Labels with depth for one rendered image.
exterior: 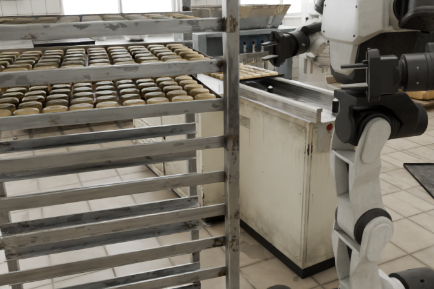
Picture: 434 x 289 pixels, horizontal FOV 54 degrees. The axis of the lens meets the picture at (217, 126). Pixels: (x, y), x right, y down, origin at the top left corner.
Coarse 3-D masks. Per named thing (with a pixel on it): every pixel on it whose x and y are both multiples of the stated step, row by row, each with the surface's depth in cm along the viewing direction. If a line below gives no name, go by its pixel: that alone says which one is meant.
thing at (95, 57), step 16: (80, 48) 124; (96, 48) 123; (112, 48) 122; (128, 48) 125; (144, 48) 121; (160, 48) 120; (176, 48) 121; (0, 64) 98; (16, 64) 97; (32, 64) 101; (48, 64) 96; (64, 64) 97; (80, 64) 98; (96, 64) 95; (112, 64) 108; (128, 64) 95
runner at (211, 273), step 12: (168, 276) 109; (180, 276) 109; (192, 276) 110; (204, 276) 111; (216, 276) 112; (108, 288) 105; (120, 288) 105; (132, 288) 106; (144, 288) 107; (156, 288) 108
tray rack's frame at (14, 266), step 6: (0, 186) 132; (0, 192) 132; (0, 216) 134; (6, 216) 135; (0, 222) 135; (6, 222) 135; (12, 264) 140; (18, 264) 142; (12, 270) 140; (18, 270) 141; (12, 288) 142; (18, 288) 143
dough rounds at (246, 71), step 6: (240, 66) 283; (246, 66) 283; (222, 72) 263; (240, 72) 262; (246, 72) 262; (252, 72) 262; (258, 72) 261; (264, 72) 265; (270, 72) 260; (276, 72) 260; (216, 78) 255; (222, 78) 249; (240, 78) 247; (246, 78) 250
